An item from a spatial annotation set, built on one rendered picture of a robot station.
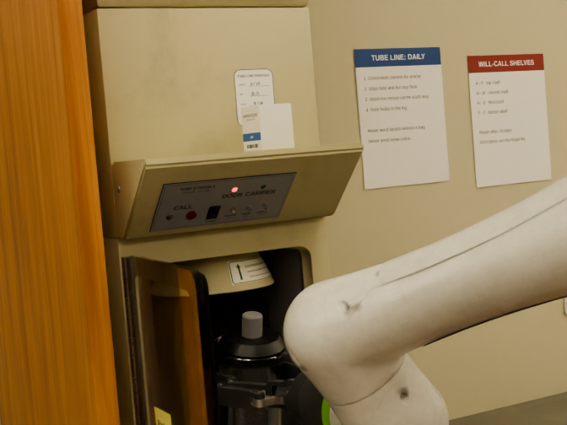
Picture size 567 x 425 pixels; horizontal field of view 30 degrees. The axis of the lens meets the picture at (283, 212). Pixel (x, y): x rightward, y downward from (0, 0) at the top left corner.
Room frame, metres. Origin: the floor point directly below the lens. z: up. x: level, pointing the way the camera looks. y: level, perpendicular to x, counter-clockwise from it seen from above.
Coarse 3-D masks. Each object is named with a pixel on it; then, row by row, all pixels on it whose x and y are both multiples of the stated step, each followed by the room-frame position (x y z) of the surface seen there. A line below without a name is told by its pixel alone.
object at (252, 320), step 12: (252, 312) 1.43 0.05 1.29; (252, 324) 1.41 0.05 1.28; (228, 336) 1.42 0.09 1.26; (240, 336) 1.42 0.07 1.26; (252, 336) 1.42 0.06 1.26; (264, 336) 1.43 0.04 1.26; (276, 336) 1.43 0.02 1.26; (228, 348) 1.40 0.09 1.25; (240, 348) 1.40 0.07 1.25; (252, 348) 1.39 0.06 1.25; (264, 348) 1.40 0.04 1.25; (276, 348) 1.41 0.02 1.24
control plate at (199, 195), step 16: (256, 176) 1.38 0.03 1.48; (272, 176) 1.39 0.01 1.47; (288, 176) 1.40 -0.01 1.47; (176, 192) 1.33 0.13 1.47; (192, 192) 1.34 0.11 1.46; (208, 192) 1.36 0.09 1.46; (224, 192) 1.37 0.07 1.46; (240, 192) 1.38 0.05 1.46; (256, 192) 1.40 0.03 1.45; (272, 192) 1.41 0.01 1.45; (288, 192) 1.43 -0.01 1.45; (160, 208) 1.34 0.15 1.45; (176, 208) 1.35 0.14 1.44; (192, 208) 1.37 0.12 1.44; (208, 208) 1.38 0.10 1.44; (224, 208) 1.39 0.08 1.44; (240, 208) 1.41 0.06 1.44; (256, 208) 1.42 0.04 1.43; (272, 208) 1.44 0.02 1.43; (160, 224) 1.36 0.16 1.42; (176, 224) 1.38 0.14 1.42; (192, 224) 1.39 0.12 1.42; (208, 224) 1.40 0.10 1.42
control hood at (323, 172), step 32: (160, 160) 1.29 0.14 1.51; (192, 160) 1.31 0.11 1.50; (224, 160) 1.33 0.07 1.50; (256, 160) 1.35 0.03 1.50; (288, 160) 1.38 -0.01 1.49; (320, 160) 1.41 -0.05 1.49; (352, 160) 1.44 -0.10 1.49; (128, 192) 1.33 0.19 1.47; (160, 192) 1.32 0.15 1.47; (320, 192) 1.46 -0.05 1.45; (128, 224) 1.34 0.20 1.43; (224, 224) 1.42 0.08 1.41
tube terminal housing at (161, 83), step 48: (96, 48) 1.39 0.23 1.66; (144, 48) 1.41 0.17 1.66; (192, 48) 1.44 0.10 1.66; (240, 48) 1.48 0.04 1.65; (288, 48) 1.51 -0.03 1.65; (96, 96) 1.40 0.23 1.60; (144, 96) 1.40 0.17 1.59; (192, 96) 1.44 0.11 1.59; (288, 96) 1.51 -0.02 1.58; (96, 144) 1.42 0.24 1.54; (144, 144) 1.40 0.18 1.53; (192, 144) 1.44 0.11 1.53; (240, 144) 1.47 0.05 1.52; (144, 240) 1.40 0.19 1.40; (192, 240) 1.43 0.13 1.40; (240, 240) 1.46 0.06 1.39; (288, 240) 1.50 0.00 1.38
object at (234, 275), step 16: (224, 256) 1.49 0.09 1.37; (240, 256) 1.50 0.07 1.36; (256, 256) 1.53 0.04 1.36; (208, 272) 1.48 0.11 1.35; (224, 272) 1.48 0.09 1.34; (240, 272) 1.49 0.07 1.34; (256, 272) 1.51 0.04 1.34; (208, 288) 1.47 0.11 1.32; (224, 288) 1.47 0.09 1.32; (240, 288) 1.48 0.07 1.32
